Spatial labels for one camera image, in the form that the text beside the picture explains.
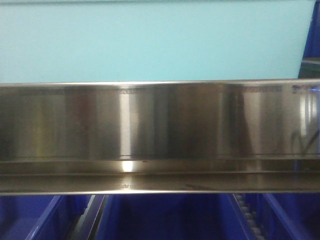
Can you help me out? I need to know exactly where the light blue plastic bin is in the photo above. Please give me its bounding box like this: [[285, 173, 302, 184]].
[[0, 0, 315, 83]]

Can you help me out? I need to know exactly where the stainless steel left shelf rack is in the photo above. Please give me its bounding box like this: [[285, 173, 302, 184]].
[[0, 78, 320, 240]]

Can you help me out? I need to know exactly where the blue bin lower middle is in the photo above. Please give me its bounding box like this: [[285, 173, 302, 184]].
[[95, 193, 256, 240]]

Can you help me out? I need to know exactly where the blue bin lower right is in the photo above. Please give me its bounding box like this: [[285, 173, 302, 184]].
[[244, 193, 320, 240]]

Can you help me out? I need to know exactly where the blue bin upper right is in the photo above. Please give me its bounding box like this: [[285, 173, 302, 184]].
[[298, 0, 320, 79]]

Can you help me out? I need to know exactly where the blue bin lower left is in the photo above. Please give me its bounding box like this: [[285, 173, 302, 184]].
[[0, 195, 91, 240]]

